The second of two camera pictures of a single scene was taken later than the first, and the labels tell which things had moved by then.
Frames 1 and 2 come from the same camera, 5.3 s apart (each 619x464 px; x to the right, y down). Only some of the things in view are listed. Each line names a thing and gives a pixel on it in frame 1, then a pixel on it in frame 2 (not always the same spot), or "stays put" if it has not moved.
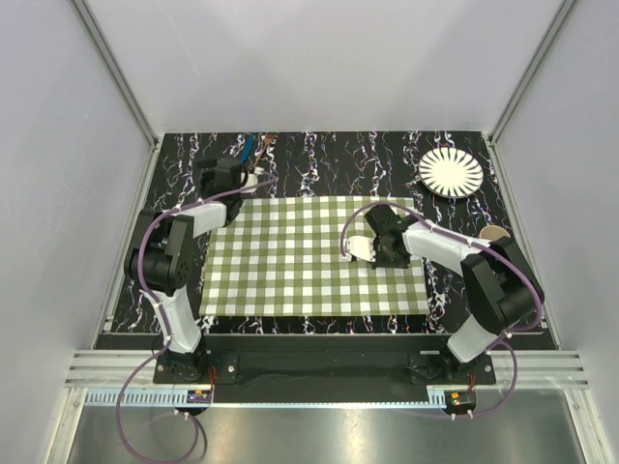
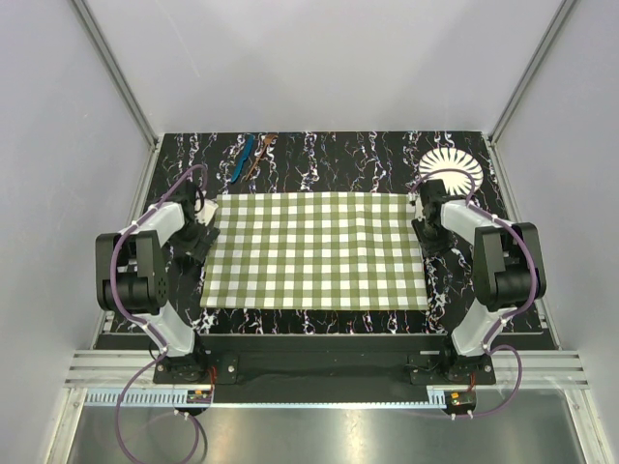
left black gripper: [205, 188] -> [196, 248]
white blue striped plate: [450, 172] stays put
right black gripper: [403, 262] -> [427, 246]
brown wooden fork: [268, 138] stays put
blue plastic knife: [247, 149] stays put
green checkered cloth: [283, 256] stays put
